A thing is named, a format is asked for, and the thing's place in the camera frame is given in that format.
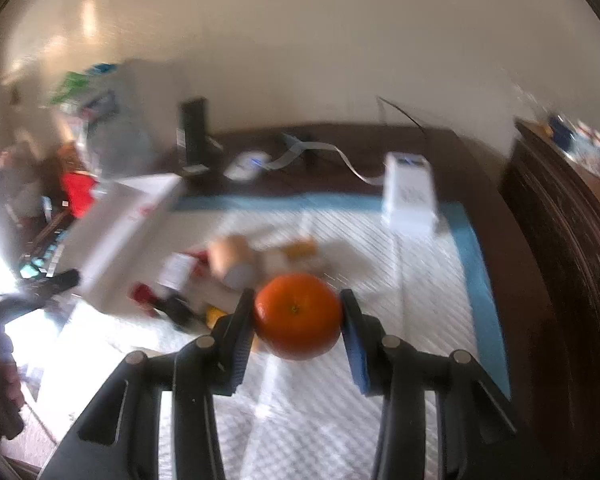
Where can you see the dark wooden sideboard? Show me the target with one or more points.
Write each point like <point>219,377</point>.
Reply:
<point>557,206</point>

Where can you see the green plastic bag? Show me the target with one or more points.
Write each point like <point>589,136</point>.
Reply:
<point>73,83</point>

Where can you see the tan tape roll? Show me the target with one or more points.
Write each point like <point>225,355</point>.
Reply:
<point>232,262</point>

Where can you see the white power bank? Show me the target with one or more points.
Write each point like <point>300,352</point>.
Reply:
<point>409,201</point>

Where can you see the blue water jug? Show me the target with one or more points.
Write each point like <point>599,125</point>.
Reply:
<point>113,138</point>

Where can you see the white round wireless charger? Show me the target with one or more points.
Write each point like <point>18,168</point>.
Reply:
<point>246,166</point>

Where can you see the white quilted blue-edged mat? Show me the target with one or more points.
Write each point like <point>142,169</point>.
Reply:
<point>129,390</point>

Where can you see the white pill bottle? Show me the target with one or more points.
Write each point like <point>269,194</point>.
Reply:
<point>176,271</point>

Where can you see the black upright phone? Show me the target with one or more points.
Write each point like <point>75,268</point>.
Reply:
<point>192,137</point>

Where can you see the white cardboard tray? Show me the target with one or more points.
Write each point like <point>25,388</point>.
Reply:
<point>105,243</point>

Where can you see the red wooden chair cushion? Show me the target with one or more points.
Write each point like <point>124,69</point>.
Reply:
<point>78,188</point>

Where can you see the orange tangerine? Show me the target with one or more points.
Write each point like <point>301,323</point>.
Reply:
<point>297,316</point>

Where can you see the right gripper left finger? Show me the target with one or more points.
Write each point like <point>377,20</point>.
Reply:
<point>233,335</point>

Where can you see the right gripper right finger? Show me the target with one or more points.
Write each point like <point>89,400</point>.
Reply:
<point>362,335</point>

